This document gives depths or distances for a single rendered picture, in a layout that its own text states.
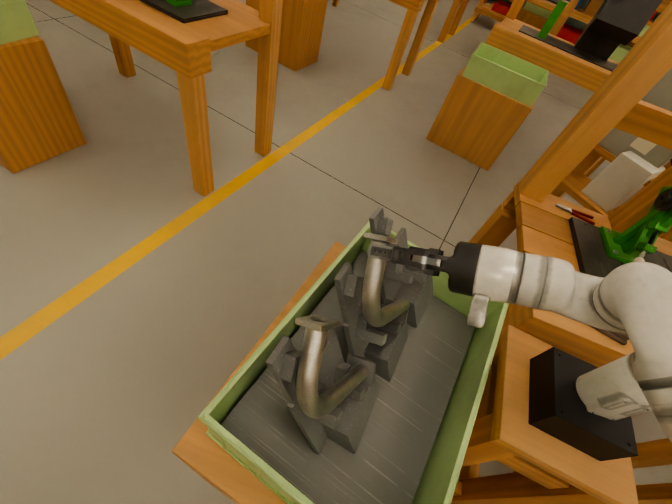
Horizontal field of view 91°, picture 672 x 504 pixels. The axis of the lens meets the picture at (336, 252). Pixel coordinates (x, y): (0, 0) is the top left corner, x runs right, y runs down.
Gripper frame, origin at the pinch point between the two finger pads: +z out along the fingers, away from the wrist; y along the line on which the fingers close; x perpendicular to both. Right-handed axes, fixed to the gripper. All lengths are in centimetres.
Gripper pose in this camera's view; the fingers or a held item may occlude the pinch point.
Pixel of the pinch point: (383, 252)
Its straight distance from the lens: 53.1
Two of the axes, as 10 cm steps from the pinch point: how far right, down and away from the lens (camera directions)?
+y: -4.4, -0.7, -8.9
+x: -1.9, 9.8, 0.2
